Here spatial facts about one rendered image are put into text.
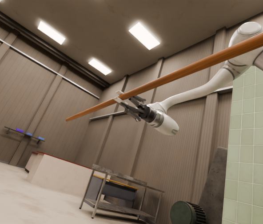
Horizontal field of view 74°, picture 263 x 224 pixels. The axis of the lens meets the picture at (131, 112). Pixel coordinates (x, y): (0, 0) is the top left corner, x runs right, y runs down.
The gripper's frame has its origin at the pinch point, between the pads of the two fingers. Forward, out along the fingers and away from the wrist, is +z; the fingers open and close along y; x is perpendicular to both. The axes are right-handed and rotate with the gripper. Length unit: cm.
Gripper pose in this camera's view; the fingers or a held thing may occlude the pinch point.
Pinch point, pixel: (121, 98)
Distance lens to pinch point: 85.7
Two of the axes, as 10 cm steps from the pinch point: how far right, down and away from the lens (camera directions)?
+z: -7.5, -4.4, -5.0
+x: -6.2, 1.7, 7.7
